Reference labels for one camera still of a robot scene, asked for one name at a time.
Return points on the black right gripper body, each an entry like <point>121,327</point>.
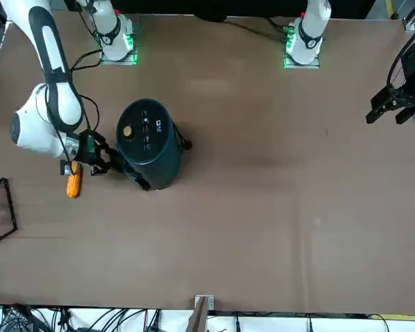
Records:
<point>87,147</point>

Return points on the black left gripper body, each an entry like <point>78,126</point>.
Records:
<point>409,69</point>

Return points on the yellow corn cob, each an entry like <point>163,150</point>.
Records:
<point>73,186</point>

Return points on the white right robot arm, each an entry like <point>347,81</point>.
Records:
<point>52,45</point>

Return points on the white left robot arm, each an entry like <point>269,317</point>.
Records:
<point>313,20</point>

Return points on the dark green air fryer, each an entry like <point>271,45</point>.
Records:
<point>166,162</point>

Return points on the metal camera post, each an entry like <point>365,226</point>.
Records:
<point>198,318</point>

